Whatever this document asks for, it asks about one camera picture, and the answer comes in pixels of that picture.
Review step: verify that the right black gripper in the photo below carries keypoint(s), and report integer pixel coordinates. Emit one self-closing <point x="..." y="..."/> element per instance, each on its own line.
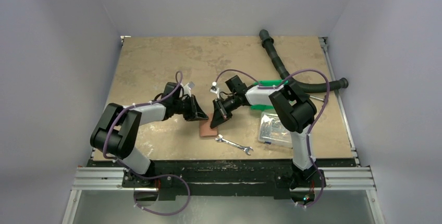
<point x="222" y="109"/>

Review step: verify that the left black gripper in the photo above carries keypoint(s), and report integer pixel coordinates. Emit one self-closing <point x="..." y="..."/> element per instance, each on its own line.
<point x="195" y="113"/>

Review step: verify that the brown leather card holder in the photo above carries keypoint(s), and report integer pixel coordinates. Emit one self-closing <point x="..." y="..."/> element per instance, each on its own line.
<point x="205" y="131"/>

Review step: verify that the green plastic bin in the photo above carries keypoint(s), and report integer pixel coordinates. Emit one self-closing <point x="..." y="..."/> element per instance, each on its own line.
<point x="258" y="94"/>

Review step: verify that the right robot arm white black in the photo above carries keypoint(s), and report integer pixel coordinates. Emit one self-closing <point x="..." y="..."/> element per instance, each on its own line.
<point x="295" y="110"/>

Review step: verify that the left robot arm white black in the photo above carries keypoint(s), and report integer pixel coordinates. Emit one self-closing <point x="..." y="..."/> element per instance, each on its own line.
<point x="117" y="129"/>

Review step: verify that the silver open-end wrench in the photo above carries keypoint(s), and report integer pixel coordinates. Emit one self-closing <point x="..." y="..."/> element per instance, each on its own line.
<point x="246" y="149"/>

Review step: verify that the clear plastic screw box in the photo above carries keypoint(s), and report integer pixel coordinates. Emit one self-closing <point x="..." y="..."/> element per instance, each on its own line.
<point x="272" y="132"/>

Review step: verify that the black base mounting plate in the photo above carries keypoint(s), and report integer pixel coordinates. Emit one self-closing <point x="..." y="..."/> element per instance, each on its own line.
<point x="247" y="177"/>

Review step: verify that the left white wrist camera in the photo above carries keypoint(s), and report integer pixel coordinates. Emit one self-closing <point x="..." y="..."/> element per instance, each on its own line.
<point x="186" y="88"/>

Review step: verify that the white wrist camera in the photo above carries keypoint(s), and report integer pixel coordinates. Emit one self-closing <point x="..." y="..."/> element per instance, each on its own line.
<point x="186" y="88"/>
<point x="215" y="89"/>

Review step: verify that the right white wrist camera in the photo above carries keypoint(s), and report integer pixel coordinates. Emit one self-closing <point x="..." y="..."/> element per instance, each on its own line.
<point x="215" y="89"/>

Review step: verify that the small hammer black handle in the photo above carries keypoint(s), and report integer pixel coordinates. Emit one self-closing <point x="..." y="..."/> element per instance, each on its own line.
<point x="316" y="98"/>

